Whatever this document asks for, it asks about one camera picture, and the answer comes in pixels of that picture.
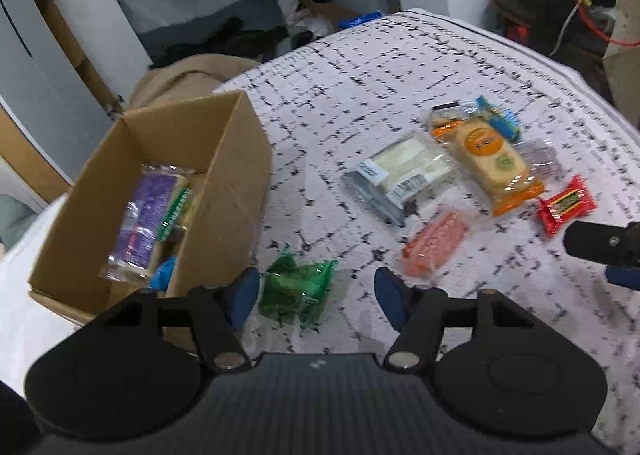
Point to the pink wafer snack packet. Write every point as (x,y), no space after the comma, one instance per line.
(435,244)

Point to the blue plastic package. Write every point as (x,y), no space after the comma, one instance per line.
(358,20)

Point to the red candy bar wrapper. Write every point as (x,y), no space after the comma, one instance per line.
(574,202)

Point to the purple white snack packet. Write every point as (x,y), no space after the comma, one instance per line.
(136,253)

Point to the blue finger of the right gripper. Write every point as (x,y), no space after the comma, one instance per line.
(627,277)

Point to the green cow snack packet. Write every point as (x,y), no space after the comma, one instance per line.
(173,213)

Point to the white patterned tablecloth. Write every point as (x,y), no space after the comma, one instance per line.
(332,104)

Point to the tan blanket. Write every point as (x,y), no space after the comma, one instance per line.
(192,77)

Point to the white sandwich snack packet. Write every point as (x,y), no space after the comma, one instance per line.
(394,179)

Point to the cream dotted cloth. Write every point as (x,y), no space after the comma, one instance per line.
(621,64)

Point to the purple round cookie packet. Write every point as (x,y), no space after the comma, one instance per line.
(541,158)

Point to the orange cracker packet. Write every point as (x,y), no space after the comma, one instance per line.
(490,159)

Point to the dark clothes pile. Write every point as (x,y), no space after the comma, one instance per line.
(230,38)

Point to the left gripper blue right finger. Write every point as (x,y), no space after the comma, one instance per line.
(420,316)

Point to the blue snack packet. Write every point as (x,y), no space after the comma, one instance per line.
(502,120)

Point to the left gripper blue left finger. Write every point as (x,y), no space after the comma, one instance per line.
(214,315)

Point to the brown cardboard box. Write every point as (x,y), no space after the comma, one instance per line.
(221,139)

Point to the white wardrobe door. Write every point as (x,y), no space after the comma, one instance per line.
(67,67)

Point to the small green candy packet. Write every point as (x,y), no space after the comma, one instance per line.
(296,293)

